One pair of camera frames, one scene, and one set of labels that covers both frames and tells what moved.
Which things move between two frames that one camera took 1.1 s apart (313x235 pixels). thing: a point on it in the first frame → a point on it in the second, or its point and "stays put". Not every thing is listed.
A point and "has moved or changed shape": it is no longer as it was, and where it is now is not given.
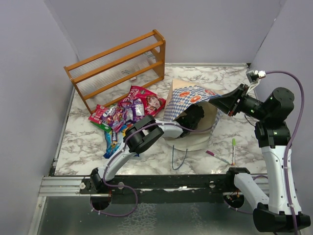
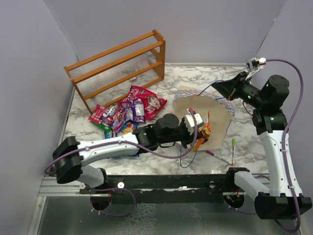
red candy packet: [95, 116] stays put
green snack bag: [102, 126] stays put
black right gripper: [229, 102] → [230, 88]
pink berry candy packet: [114, 117] stays put
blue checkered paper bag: [180, 94] has moved or changed shape
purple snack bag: [132, 109] stays put
